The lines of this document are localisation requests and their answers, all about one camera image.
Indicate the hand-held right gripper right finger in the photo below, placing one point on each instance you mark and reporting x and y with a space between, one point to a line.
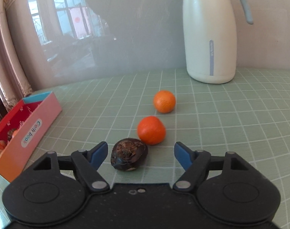
183 155

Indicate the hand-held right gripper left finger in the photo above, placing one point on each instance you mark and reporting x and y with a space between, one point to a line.
98 153

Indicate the dark brown water chestnut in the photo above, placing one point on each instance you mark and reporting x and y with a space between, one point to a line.
128 156
11 133

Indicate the colourful cardboard box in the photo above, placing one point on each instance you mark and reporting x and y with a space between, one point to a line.
40 124

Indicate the orange tangerine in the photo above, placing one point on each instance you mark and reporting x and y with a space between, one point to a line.
164 101
151 130

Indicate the green checked tablecloth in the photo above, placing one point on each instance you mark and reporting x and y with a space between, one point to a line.
230 124

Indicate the tan round fruit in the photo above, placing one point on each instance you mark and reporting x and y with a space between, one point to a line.
2 144

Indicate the beige patterned curtain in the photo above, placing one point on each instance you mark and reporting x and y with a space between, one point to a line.
6 64

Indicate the white thermos jug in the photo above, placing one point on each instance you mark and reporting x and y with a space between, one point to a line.
207 28

